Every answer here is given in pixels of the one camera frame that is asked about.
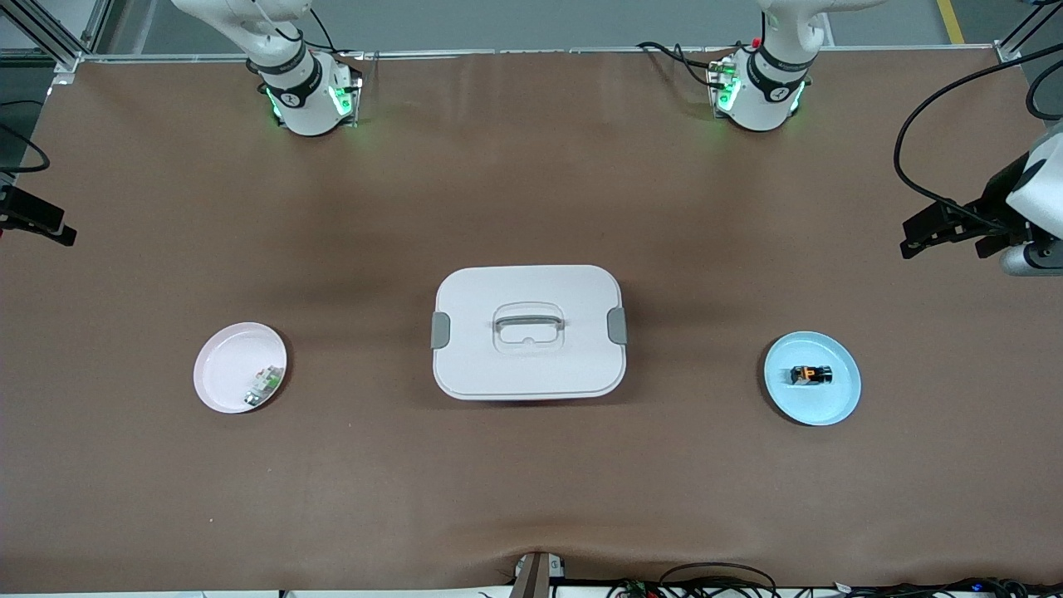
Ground light blue round plate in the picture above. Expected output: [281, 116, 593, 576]
[763, 331, 862, 427]

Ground pink round plate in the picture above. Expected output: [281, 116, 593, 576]
[193, 321, 288, 414]

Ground storage box with white lid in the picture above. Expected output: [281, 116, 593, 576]
[430, 264, 629, 402]

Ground long black left arm cable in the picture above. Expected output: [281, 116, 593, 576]
[894, 42, 1063, 235]

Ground short black cable loop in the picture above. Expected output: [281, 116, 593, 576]
[1026, 79, 1063, 122]

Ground aluminium frame profile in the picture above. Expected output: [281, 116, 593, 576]
[0, 0, 114, 72]
[995, 0, 1063, 66]

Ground green and white switch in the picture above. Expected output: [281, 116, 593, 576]
[243, 365, 282, 408]

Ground black left arm base cable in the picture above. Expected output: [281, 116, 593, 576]
[636, 40, 732, 91]

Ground black arm base cable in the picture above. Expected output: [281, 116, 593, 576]
[307, 7, 366, 63]
[636, 40, 732, 91]

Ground black right arm base cable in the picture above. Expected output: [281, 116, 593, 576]
[307, 7, 366, 63]

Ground black cable bundle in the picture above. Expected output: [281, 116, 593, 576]
[830, 576, 1063, 598]
[606, 562, 781, 598]

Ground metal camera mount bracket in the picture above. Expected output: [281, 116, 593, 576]
[511, 551, 567, 598]

